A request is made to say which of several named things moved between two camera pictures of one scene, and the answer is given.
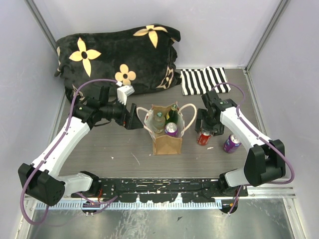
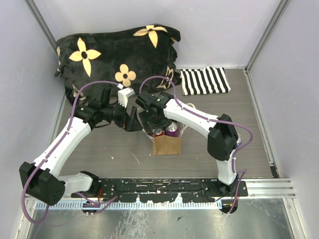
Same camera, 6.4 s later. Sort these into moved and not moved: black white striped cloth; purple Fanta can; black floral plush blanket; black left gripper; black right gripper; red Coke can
Moved: red Coke can; black right gripper
Not moved: purple Fanta can; black floral plush blanket; black left gripper; black white striped cloth
